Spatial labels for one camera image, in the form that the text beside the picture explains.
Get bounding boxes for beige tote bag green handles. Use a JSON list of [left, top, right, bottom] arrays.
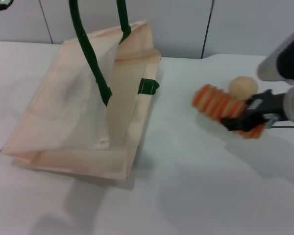
[[0, 0, 162, 182]]

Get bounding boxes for long orange striped bread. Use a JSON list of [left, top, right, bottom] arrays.
[[192, 84, 265, 140]]

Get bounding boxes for round egg yolk pastry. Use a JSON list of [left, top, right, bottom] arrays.
[[229, 76, 258, 101]]

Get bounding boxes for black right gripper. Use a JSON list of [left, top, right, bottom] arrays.
[[221, 89, 289, 133]]

